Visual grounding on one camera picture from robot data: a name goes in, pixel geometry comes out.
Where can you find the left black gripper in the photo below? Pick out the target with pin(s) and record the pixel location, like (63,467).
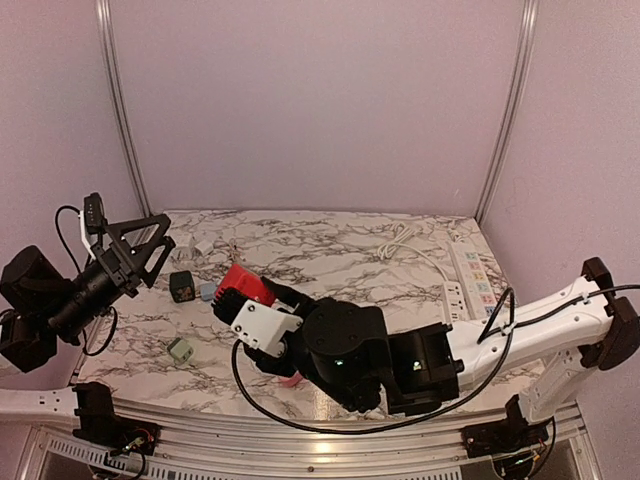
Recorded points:
(119,268)

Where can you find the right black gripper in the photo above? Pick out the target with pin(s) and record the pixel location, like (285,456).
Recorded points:
(293,297)

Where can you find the red cube socket adapter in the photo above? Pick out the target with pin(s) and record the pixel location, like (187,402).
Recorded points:
(246,282)

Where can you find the pink triangular power strip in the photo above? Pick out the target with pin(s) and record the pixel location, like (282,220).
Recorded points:
(290,382)

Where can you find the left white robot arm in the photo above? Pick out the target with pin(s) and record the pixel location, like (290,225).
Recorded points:
(46,307)

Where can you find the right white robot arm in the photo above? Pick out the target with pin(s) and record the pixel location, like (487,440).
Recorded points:
(347,352)

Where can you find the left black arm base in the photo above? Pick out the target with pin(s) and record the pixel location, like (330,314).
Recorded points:
(99,424)

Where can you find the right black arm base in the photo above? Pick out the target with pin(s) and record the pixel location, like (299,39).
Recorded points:
(508,435)

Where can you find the white charger left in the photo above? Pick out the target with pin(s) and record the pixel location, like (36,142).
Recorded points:
(184,246)

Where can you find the dark green cube adapter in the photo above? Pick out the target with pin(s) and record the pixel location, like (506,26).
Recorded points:
(182,286)

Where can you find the light blue cube charger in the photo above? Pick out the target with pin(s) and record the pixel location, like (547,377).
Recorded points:
(207,292)

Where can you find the light green cube charger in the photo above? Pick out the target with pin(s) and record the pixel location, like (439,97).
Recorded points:
(180,350)

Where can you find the white short power strip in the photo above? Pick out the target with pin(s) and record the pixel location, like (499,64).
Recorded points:
(454,305)

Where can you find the white multicolour power strip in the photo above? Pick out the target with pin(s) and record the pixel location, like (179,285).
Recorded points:
(478,293)

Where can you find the aluminium front table rail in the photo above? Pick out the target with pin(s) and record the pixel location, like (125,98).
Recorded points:
(196,445)

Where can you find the left aluminium corner post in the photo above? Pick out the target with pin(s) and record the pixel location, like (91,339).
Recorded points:
(106,31)

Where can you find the aluminium corner post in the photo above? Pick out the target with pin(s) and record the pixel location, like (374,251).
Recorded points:
(106,31)
(515,94)

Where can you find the right aluminium corner post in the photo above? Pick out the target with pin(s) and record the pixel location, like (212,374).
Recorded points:
(515,94)

